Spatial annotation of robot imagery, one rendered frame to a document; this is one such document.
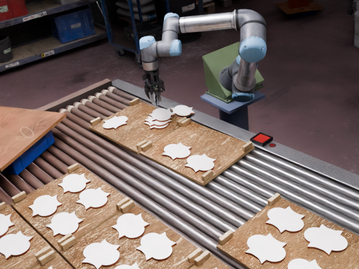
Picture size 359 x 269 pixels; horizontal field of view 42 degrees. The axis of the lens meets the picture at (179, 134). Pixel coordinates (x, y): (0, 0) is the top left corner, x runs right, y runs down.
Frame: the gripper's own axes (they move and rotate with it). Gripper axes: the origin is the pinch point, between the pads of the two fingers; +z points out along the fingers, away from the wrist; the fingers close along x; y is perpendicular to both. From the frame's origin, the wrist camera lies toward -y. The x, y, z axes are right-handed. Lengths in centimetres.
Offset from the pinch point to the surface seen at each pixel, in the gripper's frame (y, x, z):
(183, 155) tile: 38.0, -3.8, 9.6
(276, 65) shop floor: -194, 212, 104
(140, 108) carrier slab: -19.6, -2.4, 10.7
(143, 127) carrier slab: 1.5, -8.8, 10.7
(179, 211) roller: 68, -21, 13
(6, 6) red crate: -399, -31, 26
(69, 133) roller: -21.9, -42.8, 12.9
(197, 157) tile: 43.4, 0.8, 9.5
